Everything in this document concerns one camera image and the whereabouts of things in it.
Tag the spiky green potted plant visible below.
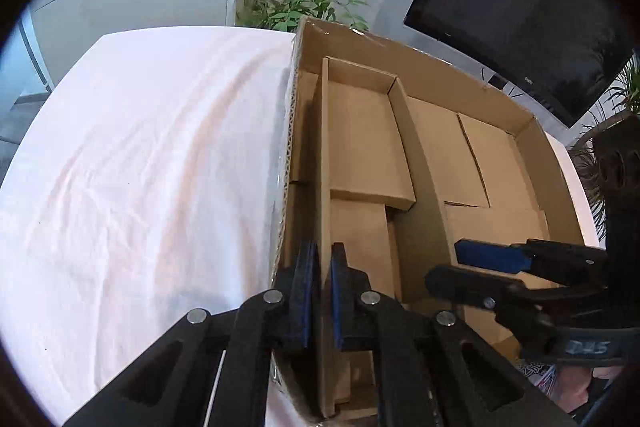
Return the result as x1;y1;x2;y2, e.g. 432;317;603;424
569;56;640;243

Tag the brown cardboard box tray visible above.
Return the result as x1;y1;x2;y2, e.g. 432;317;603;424
269;16;587;423

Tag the pink tablecloth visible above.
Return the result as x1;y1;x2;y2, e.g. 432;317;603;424
1;27;293;424

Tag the black camera box right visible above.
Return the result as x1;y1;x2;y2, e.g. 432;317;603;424
592;115;640;257

